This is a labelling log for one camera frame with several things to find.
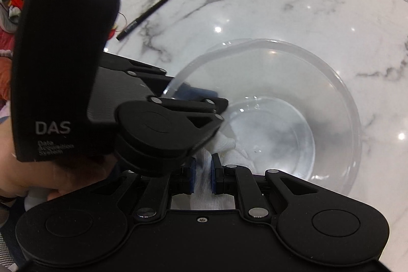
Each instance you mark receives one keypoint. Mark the person's left hand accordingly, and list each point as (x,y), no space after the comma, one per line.
(47,176)

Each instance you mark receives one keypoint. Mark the white cloth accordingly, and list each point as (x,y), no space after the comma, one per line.
(229,144)

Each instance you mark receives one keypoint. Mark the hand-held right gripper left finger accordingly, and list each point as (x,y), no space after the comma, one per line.
(192,177)

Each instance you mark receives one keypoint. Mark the black pen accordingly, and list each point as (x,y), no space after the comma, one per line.
(143,17)

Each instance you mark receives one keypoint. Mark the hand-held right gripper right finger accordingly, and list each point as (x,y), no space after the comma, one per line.
(214,178)

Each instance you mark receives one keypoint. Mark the red patterned cloth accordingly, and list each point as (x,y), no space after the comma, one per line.
(4,68)

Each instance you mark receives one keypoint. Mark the clear plastic bowl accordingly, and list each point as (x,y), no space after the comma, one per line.
(302,93)

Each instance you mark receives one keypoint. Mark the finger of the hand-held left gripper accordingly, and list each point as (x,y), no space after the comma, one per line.
(197,108)
(143,69)

